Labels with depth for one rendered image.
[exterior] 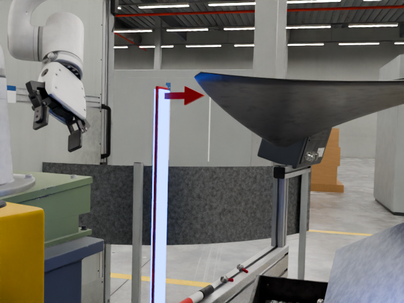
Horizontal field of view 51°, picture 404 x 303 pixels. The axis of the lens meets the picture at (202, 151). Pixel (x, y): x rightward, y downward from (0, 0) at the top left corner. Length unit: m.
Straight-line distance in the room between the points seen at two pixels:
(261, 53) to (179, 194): 2.83
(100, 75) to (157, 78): 4.13
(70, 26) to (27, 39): 0.10
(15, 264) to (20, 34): 0.69
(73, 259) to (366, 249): 0.48
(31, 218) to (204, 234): 1.87
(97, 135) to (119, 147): 4.31
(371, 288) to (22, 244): 0.30
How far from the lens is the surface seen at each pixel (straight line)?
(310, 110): 0.50
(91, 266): 2.67
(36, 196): 0.74
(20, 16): 0.99
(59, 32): 0.98
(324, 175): 8.46
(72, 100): 0.88
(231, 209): 2.22
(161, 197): 0.55
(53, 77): 0.87
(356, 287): 0.45
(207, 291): 0.73
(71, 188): 0.80
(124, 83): 6.88
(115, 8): 2.71
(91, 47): 2.57
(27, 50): 0.98
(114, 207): 2.16
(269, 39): 4.72
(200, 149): 6.47
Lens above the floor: 1.14
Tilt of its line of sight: 3 degrees down
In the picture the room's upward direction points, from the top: 2 degrees clockwise
